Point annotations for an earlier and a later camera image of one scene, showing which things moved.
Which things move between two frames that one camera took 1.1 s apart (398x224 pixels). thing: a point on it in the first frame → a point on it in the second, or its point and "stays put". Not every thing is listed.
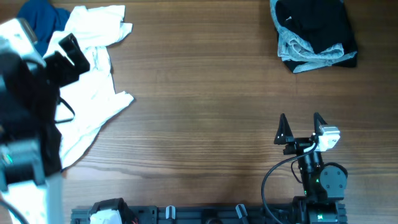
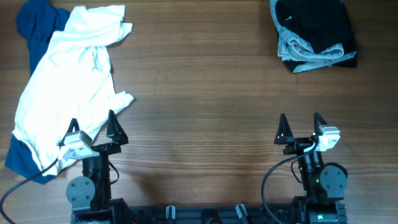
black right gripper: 300,145 stays put
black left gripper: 60,63 → 115,132
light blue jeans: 292,49 stays put
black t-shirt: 321,23 stays put
